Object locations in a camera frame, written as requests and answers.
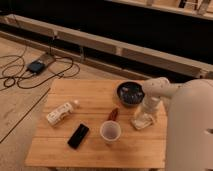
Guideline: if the blue power adapter box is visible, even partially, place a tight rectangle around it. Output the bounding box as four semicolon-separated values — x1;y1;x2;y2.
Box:
27;61;45;74

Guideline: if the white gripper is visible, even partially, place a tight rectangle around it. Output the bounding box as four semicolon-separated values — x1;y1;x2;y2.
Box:
132;95;160;126

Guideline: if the black rectangular phone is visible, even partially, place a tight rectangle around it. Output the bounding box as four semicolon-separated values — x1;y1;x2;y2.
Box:
68;124;89;149

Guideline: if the wooden table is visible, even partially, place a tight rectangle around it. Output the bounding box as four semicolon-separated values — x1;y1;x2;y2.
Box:
25;79;167;169

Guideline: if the small brown object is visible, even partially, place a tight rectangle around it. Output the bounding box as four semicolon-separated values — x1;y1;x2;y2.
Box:
108;108;119;121

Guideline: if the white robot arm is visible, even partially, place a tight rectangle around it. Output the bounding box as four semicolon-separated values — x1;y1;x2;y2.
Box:
132;77;213;171

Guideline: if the white paper cup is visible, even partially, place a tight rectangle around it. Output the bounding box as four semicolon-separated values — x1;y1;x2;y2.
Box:
100;120;121;144

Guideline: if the black floor cable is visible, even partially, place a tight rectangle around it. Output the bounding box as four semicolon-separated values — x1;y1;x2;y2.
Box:
0;39;81;90

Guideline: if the white sponge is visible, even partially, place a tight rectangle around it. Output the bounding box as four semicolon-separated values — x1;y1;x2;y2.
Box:
131;115;149;130

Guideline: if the dark ceramic bowl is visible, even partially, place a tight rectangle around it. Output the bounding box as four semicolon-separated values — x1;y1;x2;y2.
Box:
116;81;145;107

